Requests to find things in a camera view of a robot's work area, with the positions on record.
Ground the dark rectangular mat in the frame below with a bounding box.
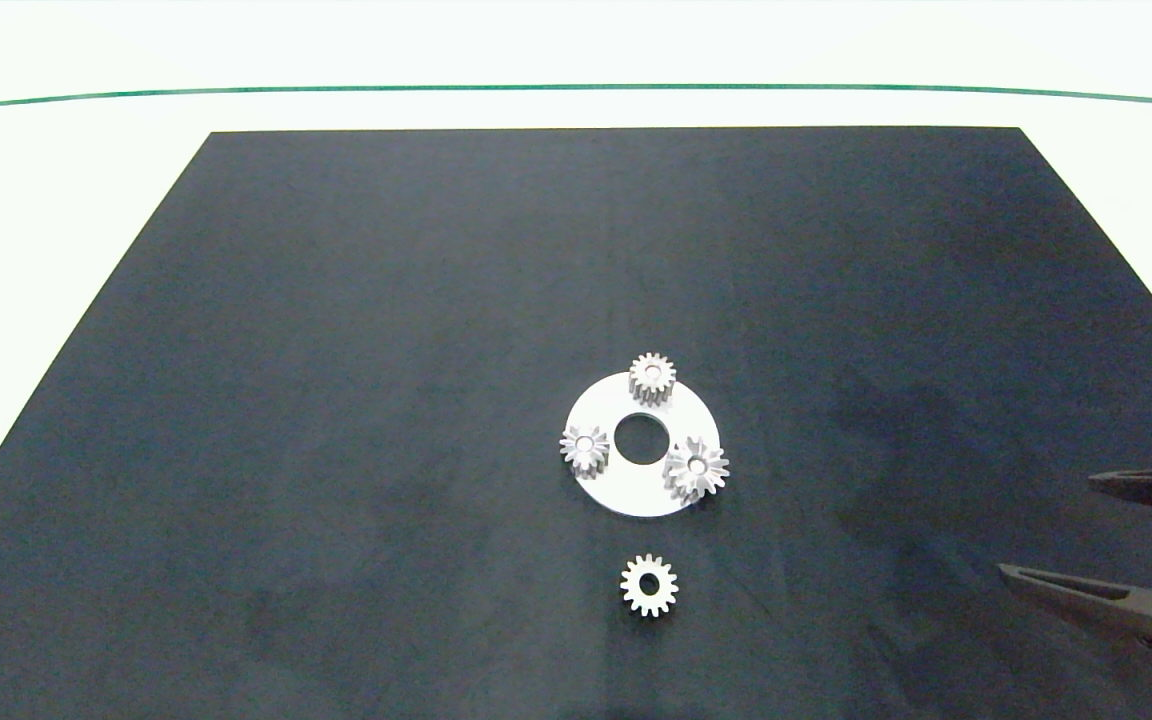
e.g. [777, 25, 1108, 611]
[0, 126, 1152, 720]

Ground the larger steel gear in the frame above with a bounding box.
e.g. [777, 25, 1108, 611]
[663, 436, 731, 502]

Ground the small steel gear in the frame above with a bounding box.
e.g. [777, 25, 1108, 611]
[559, 424, 611, 479]
[628, 352, 678, 408]
[620, 554, 679, 618]

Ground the round white plate with pins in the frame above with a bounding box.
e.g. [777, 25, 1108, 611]
[566, 371, 722, 519]

